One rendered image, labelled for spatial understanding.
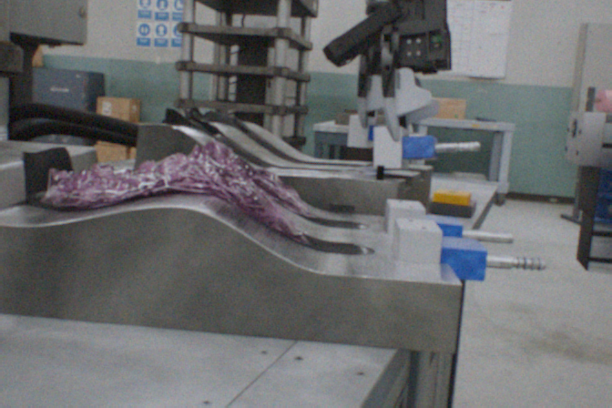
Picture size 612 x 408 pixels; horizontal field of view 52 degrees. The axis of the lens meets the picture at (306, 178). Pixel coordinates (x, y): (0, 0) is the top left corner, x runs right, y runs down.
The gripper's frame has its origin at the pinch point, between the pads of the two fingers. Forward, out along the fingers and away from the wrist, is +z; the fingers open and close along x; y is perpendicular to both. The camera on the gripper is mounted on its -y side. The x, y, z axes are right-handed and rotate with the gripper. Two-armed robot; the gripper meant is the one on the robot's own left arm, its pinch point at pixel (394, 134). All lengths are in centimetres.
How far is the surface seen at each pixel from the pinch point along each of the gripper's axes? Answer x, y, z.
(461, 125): 574, -54, -77
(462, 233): -16.5, 10.2, 12.5
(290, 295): -37.0, -0.4, 16.4
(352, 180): -6.5, -4.1, 6.3
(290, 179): -6.5, -12.3, 5.9
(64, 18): 30, -81, -34
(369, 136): 26.5, -10.3, -3.2
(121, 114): 523, -431, -105
